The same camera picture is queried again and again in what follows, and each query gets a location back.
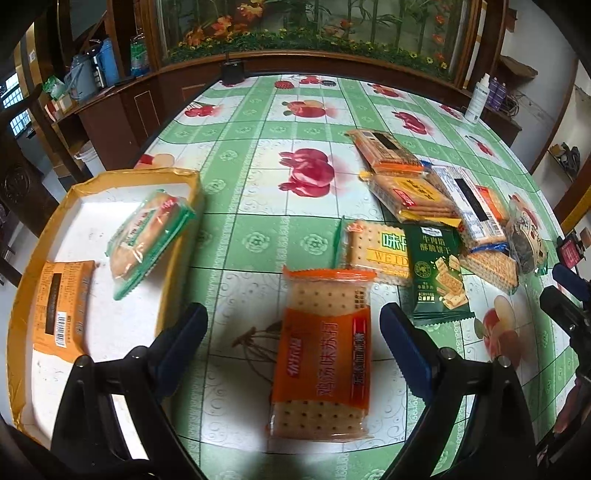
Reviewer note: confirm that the grey kettle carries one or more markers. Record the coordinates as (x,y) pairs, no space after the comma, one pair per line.
(78,79)

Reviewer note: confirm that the clear round biscuit packet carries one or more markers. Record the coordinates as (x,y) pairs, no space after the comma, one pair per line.
(526,235)

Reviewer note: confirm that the green fruit-print tablecloth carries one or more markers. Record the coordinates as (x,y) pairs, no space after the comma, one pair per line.
(277,217)

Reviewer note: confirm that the person's right hand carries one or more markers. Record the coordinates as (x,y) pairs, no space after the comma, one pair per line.
(575,410)

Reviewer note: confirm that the orange cracker packet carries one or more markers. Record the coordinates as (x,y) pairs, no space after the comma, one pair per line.
(383,147)
(323,350)

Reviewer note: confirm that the white spray bottle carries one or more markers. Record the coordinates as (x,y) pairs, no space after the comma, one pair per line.
(478,99)

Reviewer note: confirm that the green cracker packet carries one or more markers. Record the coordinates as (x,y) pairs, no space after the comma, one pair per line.
(147,230)

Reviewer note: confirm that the dark shoes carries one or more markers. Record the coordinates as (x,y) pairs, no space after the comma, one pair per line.
(569,157)

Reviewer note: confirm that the dark green biscuit packet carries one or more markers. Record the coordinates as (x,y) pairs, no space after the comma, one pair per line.
(436,272)

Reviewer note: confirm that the purple bottles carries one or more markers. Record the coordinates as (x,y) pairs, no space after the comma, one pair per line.
(496,93)

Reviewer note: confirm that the blue-edged cracker packet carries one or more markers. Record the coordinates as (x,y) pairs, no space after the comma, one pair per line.
(491,272)

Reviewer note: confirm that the small black box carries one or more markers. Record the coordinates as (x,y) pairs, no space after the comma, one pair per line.
(232,71)

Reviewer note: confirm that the dark wooden cabinet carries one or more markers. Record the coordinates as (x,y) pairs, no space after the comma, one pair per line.
(124,110)

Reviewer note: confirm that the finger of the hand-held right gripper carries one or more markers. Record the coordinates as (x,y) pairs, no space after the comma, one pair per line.
(561,309)
(570,279)

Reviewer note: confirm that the yellow cracker packet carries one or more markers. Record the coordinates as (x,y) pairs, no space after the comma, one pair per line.
(411,196)

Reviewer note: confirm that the white bucket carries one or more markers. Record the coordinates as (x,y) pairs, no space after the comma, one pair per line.
(87,156)

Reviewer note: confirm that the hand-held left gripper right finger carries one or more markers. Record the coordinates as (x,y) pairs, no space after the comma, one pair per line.
(406,346)

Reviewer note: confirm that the glass tank with plants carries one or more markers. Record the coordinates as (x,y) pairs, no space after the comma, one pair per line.
(323,27)

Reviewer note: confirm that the yellow-green label cracker packet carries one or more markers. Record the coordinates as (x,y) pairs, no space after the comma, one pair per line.
(369,251)

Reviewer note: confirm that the white label cracker packet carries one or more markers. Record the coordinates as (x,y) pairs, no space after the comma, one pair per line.
(471,207)

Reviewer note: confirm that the green plastic bag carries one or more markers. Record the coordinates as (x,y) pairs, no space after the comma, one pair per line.
(54,86)

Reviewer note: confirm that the blue thermos jug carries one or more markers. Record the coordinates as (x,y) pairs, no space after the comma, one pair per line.
(108,62)

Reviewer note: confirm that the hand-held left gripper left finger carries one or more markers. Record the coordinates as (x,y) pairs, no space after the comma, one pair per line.
(184,341)

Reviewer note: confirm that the dark round lid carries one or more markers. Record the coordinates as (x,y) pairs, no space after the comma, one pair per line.
(328,83)

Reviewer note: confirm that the orange barcode snack packet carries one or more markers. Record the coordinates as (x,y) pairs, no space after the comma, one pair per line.
(62,304)

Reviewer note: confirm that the small red object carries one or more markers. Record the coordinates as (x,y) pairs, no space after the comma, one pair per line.
(571,249)

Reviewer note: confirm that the clear water bottle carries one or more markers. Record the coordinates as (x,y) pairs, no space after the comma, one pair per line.
(138,55)

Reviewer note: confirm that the carved wooden chair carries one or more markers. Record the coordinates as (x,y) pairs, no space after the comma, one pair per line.
(23,194)

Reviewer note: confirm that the yellow cardboard box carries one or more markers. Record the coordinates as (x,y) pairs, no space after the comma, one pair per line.
(92,207)

